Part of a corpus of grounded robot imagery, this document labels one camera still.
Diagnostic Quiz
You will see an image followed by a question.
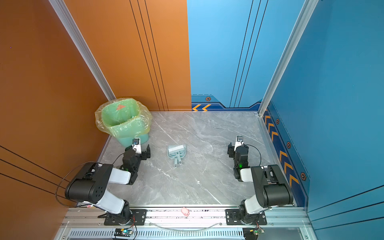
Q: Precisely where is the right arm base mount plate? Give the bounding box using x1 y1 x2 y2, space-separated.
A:
225 209 268 226

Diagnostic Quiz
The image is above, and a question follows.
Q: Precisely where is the pink toy on rail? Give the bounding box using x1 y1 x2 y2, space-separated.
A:
181 207 190 217

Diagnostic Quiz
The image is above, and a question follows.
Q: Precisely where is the right green circuit board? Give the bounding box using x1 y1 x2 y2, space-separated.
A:
243 228 265 240

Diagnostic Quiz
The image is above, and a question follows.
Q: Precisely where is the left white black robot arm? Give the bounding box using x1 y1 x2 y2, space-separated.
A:
65 145 151 226

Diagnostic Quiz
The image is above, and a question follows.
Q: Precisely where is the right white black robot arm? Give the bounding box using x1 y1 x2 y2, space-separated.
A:
228 141 294 225

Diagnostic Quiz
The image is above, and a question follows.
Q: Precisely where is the clear yellow bin liner bag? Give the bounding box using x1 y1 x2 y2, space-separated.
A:
94 97 153 139

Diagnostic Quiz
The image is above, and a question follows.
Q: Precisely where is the aluminium front rail frame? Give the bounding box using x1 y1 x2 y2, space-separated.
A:
55 205 317 240

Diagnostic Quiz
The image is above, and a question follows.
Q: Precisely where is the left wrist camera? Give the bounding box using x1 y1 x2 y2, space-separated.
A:
132 138 142 155

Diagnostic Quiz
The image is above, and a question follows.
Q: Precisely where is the grey-blue plastic dustpan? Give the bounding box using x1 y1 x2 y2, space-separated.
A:
166 143 188 168

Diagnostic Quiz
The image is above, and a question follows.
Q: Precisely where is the green circuit board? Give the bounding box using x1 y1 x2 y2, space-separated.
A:
243 228 265 240
114 228 135 240

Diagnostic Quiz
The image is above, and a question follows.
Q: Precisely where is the left green circuit board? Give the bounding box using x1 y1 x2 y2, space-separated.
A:
114 228 135 240

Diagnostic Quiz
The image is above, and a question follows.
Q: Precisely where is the grey-blue hand brush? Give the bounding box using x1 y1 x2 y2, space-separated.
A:
167 145 186 165

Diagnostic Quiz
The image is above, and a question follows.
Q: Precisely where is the green plastic trash bin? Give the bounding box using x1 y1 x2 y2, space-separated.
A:
101 98 150 148

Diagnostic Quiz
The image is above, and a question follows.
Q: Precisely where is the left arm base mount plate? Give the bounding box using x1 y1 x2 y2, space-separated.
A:
98 209 147 227

